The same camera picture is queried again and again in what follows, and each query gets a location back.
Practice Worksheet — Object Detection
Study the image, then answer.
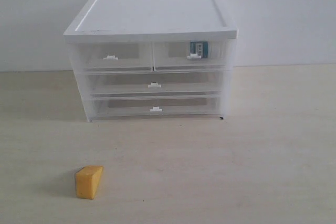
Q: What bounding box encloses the yellow cheese wedge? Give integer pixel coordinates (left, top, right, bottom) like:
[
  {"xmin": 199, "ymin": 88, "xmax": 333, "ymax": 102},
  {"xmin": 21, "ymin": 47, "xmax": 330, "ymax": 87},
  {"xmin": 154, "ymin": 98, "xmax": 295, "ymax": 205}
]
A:
[{"xmin": 75, "ymin": 165, "xmax": 103, "ymax": 199}]

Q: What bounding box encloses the clear wide drawer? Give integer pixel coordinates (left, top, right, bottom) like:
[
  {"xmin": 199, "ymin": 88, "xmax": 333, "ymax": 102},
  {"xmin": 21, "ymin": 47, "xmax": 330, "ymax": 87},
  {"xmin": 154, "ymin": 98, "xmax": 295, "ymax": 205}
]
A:
[
  {"xmin": 94, "ymin": 94, "xmax": 224, "ymax": 118},
  {"xmin": 87, "ymin": 71, "xmax": 223, "ymax": 95}
]

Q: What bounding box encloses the clear middle wide drawer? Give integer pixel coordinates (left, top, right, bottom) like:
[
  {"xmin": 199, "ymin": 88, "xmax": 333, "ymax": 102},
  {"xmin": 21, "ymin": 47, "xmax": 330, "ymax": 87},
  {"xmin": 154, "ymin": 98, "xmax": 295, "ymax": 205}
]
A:
[{"xmin": 87, "ymin": 71, "xmax": 223, "ymax": 95}]

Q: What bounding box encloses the white plastic drawer cabinet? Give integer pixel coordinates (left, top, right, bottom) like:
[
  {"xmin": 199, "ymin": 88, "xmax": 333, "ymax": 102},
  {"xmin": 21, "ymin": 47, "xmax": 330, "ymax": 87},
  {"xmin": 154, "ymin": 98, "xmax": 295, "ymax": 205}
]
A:
[{"xmin": 64, "ymin": 0, "xmax": 238, "ymax": 122}]

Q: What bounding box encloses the clear bottom wide drawer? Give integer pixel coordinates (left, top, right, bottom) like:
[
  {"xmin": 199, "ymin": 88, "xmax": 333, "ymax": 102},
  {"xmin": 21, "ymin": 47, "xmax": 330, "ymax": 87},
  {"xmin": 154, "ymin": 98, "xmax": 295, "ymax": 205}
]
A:
[{"xmin": 94, "ymin": 94, "xmax": 224, "ymax": 118}]

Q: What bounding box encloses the white blue labelled bottle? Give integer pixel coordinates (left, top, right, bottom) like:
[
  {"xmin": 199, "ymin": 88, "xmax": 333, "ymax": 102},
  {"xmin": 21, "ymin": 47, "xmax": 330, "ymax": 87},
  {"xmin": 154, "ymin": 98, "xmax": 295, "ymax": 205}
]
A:
[{"xmin": 187, "ymin": 41, "xmax": 221, "ymax": 59}]

